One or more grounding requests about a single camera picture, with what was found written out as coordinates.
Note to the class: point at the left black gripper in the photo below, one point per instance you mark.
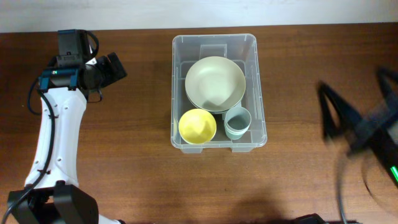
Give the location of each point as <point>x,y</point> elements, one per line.
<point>110,74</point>

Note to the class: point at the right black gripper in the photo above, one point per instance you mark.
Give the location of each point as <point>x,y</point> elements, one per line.
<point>383,112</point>

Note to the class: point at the yellow bowl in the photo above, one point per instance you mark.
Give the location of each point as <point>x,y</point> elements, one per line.
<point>197,126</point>

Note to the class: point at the beige plate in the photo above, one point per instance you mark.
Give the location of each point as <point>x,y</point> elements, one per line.
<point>215,75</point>

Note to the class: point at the cream plate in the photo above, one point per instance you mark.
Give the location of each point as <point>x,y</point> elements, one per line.
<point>213,108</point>

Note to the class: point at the grey cup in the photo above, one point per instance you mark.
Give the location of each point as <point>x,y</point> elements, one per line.
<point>238,114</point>

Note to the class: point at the dark blue plate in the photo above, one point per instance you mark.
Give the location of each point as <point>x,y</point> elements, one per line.
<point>215,103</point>

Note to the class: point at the cream cup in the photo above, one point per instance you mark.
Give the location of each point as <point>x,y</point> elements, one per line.
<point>237,128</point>

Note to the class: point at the green cup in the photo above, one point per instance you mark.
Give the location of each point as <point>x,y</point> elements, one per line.
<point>231,135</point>

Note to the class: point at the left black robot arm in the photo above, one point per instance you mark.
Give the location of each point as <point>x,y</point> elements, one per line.
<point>51,193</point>

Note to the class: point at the clear plastic storage bin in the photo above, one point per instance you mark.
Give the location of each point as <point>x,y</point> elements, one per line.
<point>240,48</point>

